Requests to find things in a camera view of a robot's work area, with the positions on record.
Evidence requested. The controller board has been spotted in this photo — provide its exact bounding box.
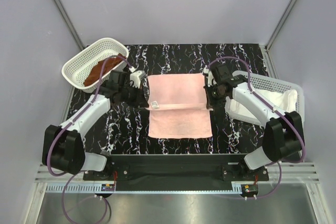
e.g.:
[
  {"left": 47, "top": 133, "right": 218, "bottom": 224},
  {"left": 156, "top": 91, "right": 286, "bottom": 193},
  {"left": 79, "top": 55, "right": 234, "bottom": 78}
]
[
  {"left": 241, "top": 184, "right": 259, "bottom": 197},
  {"left": 101, "top": 182, "right": 116, "bottom": 192}
]

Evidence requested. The pink towel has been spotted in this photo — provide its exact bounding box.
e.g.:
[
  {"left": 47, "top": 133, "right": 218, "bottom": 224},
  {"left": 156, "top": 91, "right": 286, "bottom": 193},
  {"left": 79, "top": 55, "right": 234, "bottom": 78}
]
[{"left": 148, "top": 73, "right": 212, "bottom": 139}]

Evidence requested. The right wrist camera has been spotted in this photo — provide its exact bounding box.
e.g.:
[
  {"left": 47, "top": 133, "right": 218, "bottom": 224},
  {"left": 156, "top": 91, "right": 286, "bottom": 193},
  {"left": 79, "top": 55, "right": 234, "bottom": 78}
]
[{"left": 202, "top": 67, "right": 213, "bottom": 87}]

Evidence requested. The brown towel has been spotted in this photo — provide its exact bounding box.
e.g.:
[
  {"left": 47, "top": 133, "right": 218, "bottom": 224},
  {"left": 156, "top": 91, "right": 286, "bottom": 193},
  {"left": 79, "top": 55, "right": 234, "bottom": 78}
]
[{"left": 83, "top": 54, "right": 126, "bottom": 87}]

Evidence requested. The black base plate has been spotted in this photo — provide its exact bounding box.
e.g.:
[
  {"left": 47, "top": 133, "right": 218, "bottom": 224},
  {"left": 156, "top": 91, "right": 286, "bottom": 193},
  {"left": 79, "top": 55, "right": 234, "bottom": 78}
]
[{"left": 83, "top": 154, "right": 269, "bottom": 193}]

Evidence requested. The left controller board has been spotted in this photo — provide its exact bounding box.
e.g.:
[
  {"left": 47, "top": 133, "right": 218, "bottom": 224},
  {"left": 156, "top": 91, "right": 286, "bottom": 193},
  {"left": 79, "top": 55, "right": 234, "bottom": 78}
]
[{"left": 101, "top": 182, "right": 116, "bottom": 192}]

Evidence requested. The white perforated basket left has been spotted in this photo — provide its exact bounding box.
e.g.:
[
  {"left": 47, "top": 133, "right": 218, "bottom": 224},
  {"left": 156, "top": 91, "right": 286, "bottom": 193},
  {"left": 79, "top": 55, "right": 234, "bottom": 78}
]
[{"left": 61, "top": 38, "right": 129, "bottom": 93}]

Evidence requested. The white perforated basket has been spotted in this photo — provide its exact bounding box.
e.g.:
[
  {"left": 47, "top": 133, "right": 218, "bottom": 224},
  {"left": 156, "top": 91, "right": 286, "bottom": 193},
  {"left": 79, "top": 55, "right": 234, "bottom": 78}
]
[
  {"left": 225, "top": 73, "right": 305, "bottom": 126},
  {"left": 61, "top": 38, "right": 129, "bottom": 93}
]

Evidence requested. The white towel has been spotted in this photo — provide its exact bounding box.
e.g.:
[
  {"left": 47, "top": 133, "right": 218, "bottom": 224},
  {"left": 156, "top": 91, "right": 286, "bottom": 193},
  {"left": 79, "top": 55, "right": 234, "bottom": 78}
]
[{"left": 229, "top": 89, "right": 298, "bottom": 119}]

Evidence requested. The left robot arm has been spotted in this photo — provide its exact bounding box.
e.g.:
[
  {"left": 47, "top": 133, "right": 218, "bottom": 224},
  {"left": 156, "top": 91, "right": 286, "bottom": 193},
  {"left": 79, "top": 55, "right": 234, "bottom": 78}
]
[{"left": 42, "top": 69, "right": 149, "bottom": 180}]

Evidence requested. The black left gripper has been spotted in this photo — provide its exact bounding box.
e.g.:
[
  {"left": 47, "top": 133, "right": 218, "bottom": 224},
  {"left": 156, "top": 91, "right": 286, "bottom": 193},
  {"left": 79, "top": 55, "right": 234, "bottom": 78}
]
[{"left": 119, "top": 83, "right": 149, "bottom": 109}]

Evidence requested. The right controller board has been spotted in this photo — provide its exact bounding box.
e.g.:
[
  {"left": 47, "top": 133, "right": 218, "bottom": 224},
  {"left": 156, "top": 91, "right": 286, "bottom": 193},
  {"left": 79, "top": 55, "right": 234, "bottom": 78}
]
[{"left": 241, "top": 184, "right": 259, "bottom": 197}]

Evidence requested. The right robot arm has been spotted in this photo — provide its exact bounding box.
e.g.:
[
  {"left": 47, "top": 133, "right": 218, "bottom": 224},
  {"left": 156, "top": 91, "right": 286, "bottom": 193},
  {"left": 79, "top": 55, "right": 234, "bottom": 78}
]
[{"left": 203, "top": 63, "right": 305, "bottom": 180}]

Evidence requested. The white perforated basket right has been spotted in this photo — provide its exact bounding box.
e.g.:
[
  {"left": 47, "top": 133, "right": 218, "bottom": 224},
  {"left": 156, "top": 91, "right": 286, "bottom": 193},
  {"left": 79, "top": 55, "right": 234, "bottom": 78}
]
[{"left": 225, "top": 73, "right": 305, "bottom": 126}]

